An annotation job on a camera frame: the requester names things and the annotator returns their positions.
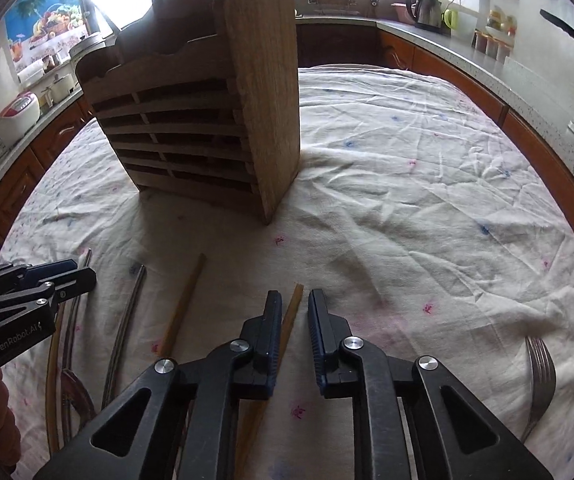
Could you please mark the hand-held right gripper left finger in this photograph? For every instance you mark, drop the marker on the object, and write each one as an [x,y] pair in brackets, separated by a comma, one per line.
[273,355]

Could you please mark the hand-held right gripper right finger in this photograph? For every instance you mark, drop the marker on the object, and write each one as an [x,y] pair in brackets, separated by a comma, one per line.
[317,355]

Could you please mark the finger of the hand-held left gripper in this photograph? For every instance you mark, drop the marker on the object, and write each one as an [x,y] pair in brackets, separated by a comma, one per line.
[57,266]
[74,280]

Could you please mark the wooden chopstick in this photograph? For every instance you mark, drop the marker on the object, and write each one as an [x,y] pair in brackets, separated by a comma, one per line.
[293,310]
[53,375]
[184,305]

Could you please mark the wooden utensil holder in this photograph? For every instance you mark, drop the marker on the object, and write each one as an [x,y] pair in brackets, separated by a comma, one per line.
[187,125]

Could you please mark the pink and white rice cooker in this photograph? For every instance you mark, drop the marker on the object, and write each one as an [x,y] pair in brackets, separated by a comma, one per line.
[14,120]

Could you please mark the small white cooking pot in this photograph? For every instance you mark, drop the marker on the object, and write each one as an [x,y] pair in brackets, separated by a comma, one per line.
[58,89]

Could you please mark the large white rice cooker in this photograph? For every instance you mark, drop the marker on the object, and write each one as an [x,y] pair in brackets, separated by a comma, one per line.
[86,47]

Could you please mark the metal fork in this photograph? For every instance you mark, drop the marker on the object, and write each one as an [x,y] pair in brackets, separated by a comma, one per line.
[541,375]

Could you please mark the wooden base cabinets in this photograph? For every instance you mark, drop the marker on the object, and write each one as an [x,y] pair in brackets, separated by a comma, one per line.
[442,67]

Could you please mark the grey kitchen countertop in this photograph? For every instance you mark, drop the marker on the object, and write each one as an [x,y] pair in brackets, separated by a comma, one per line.
[527,85]

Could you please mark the pink bowl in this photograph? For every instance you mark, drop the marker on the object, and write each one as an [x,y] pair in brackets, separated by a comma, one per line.
[399,12]

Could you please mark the row of spice jars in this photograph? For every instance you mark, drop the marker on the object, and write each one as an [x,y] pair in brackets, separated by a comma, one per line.
[491,45]

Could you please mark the steel electric kettle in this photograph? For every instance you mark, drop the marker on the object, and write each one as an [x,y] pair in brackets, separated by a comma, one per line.
[426,10]

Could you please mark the green plastic cup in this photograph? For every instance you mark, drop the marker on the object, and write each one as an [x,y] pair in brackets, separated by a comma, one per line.
[450,18]

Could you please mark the condiment bottles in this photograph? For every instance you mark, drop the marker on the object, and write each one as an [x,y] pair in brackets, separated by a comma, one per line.
[501,20]

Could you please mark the fruit and palm wall poster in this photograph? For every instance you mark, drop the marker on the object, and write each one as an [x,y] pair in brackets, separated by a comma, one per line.
[42,15]

